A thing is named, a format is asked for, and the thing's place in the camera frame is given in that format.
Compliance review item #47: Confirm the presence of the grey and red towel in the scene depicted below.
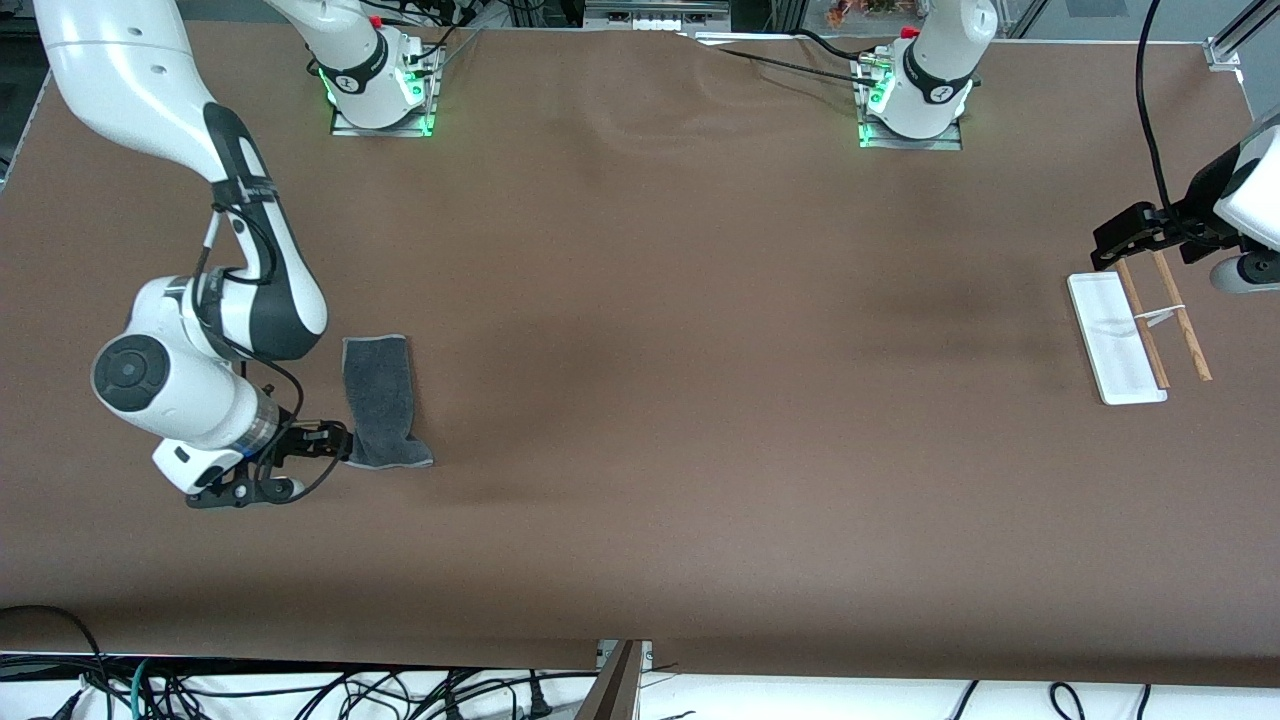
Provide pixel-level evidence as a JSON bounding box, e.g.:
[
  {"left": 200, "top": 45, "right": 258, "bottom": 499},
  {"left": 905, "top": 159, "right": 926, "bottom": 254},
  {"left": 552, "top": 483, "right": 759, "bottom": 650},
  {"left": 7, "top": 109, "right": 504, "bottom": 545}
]
[{"left": 340, "top": 334, "right": 435, "bottom": 470}]

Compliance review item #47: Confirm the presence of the white rack base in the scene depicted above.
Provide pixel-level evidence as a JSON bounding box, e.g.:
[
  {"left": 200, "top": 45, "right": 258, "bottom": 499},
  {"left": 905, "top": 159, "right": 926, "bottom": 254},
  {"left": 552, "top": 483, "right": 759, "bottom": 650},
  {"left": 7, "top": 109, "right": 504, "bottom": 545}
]
[{"left": 1067, "top": 272, "right": 1168, "bottom": 406}]

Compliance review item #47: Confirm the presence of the grey power strip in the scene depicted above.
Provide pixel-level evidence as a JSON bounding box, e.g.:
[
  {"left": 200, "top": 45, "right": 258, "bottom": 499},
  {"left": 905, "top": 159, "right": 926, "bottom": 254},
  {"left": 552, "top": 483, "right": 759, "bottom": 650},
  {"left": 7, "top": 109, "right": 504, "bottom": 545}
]
[{"left": 585, "top": 0, "right": 731, "bottom": 31}]

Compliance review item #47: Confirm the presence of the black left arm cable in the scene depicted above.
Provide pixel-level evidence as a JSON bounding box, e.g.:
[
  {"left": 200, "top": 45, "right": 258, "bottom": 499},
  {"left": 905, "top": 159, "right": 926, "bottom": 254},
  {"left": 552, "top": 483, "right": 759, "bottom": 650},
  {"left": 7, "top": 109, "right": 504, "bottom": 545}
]
[{"left": 1137, "top": 0, "right": 1186, "bottom": 226}]

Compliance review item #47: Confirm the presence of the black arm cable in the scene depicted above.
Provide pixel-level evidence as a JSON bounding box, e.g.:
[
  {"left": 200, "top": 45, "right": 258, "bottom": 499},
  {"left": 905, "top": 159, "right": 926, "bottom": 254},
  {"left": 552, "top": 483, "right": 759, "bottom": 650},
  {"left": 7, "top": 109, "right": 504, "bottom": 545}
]
[
  {"left": 195, "top": 180, "right": 346, "bottom": 501},
  {"left": 1137, "top": 0, "right": 1186, "bottom": 226}
]

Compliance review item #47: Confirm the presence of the aluminium frame corner bracket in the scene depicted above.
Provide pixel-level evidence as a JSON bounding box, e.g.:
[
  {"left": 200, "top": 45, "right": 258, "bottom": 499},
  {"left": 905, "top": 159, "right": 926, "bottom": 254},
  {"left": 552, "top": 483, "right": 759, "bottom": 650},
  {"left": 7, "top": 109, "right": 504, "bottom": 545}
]
[{"left": 1205, "top": 0, "right": 1280, "bottom": 71}]

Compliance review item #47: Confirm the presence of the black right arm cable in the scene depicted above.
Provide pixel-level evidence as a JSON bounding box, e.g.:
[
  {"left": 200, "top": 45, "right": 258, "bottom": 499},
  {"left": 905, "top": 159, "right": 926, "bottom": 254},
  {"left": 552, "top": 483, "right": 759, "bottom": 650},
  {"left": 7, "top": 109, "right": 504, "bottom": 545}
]
[{"left": 195, "top": 180, "right": 346, "bottom": 501}]

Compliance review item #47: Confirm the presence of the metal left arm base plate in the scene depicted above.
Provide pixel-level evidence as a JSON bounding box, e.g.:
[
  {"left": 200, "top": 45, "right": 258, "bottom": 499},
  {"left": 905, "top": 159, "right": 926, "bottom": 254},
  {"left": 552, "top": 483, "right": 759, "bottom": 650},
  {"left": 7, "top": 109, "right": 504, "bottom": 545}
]
[{"left": 858, "top": 55, "right": 963, "bottom": 151}]

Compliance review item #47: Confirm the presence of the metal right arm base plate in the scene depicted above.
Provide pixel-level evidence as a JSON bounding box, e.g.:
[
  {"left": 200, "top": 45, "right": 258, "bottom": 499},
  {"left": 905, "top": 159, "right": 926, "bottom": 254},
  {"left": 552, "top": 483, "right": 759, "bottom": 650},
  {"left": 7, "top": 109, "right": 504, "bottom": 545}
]
[{"left": 330, "top": 45, "right": 438, "bottom": 138}]

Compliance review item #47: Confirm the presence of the black cable on table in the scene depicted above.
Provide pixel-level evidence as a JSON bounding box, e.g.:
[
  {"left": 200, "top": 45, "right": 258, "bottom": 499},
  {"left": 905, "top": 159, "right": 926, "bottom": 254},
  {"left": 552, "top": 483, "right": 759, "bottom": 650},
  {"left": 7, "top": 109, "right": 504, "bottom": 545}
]
[
  {"left": 680, "top": 35, "right": 876, "bottom": 89},
  {"left": 795, "top": 28, "right": 891, "bottom": 66}
]

